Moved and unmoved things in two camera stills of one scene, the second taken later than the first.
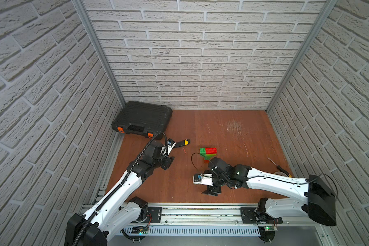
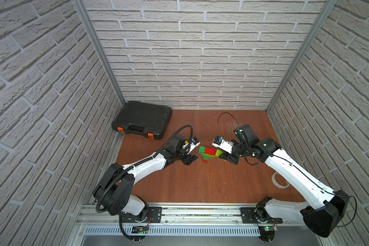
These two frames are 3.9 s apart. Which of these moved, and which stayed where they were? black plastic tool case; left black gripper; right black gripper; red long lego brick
Moved: right black gripper; left black gripper
Stayed: black plastic tool case; red long lego brick
